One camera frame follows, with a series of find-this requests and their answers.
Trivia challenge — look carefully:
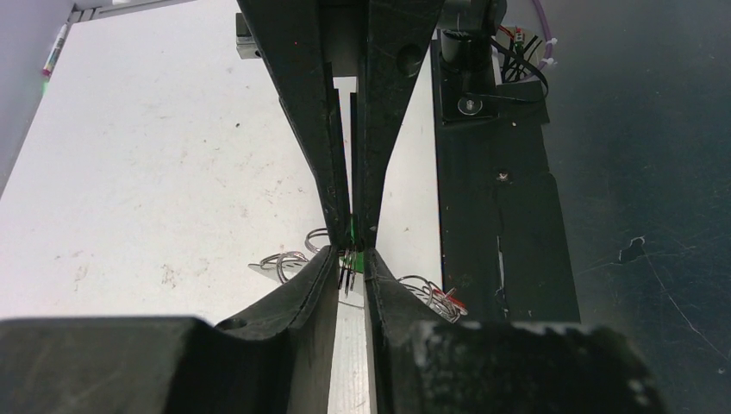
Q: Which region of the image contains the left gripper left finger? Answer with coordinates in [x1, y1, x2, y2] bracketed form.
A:
[216, 246, 339, 413]

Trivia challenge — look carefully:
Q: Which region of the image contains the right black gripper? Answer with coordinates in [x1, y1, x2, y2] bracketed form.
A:
[234, 0, 453, 249]

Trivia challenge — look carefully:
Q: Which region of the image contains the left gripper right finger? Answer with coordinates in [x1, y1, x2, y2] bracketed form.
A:
[363, 248, 455, 413]

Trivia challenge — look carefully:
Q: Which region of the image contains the key with green tag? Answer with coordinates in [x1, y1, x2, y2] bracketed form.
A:
[350, 213, 363, 252]

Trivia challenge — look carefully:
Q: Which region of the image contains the key with red tag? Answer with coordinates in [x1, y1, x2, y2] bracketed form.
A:
[432, 288, 468, 323]

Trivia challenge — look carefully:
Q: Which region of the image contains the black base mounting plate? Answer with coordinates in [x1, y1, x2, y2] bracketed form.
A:
[431, 34, 580, 323]

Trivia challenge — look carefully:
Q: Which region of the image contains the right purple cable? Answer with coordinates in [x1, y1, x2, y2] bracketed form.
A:
[531, 0, 558, 66]

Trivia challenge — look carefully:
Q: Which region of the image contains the aluminium frame rail back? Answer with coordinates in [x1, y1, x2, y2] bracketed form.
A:
[67, 0, 191, 24]

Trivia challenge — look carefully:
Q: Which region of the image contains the marker pen on rail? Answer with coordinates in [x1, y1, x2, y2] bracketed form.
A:
[41, 22, 71, 79]

